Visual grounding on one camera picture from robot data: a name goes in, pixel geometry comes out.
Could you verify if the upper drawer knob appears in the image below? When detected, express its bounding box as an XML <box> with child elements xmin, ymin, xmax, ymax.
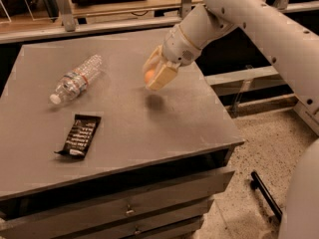
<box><xmin>126</xmin><ymin>204</ymin><xmax>136</xmax><ymax>216</ymax></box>

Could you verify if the clear plastic water bottle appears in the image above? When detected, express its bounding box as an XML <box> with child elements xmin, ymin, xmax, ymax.
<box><xmin>50</xmin><ymin>55</ymin><xmax>103</xmax><ymax>105</ymax></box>

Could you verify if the dark wooden drawer cabinet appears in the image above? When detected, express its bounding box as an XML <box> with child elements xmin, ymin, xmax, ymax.
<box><xmin>0</xmin><ymin>29</ymin><xmax>242</xmax><ymax>239</ymax></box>

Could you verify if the metal railing frame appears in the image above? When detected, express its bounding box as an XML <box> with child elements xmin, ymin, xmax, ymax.
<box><xmin>0</xmin><ymin>0</ymin><xmax>319</xmax><ymax>45</ymax></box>

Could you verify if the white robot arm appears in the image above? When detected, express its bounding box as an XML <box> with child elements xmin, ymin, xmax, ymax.
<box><xmin>143</xmin><ymin>0</ymin><xmax>319</xmax><ymax>239</ymax></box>

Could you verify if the black snack bar wrapper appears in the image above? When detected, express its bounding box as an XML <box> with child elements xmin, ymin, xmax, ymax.
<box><xmin>57</xmin><ymin>115</ymin><xmax>102</xmax><ymax>159</ymax></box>

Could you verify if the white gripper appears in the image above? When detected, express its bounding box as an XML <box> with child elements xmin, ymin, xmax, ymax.
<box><xmin>143</xmin><ymin>25</ymin><xmax>201</xmax><ymax>91</ymax></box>

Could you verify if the drawer knob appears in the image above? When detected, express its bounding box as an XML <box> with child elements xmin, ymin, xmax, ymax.
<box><xmin>134</xmin><ymin>227</ymin><xmax>142</xmax><ymax>235</ymax></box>
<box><xmin>126</xmin><ymin>204</ymin><xmax>136</xmax><ymax>216</ymax></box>

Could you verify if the orange fruit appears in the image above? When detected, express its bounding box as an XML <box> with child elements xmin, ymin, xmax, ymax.
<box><xmin>144</xmin><ymin>70</ymin><xmax>155</xmax><ymax>84</ymax></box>

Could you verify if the black metal bar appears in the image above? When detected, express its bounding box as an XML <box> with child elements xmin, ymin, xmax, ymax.
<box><xmin>250</xmin><ymin>170</ymin><xmax>282</xmax><ymax>221</ymax></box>

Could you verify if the lower drawer knob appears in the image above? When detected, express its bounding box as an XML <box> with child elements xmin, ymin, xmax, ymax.
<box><xmin>134</xmin><ymin>227</ymin><xmax>142</xmax><ymax>235</ymax></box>

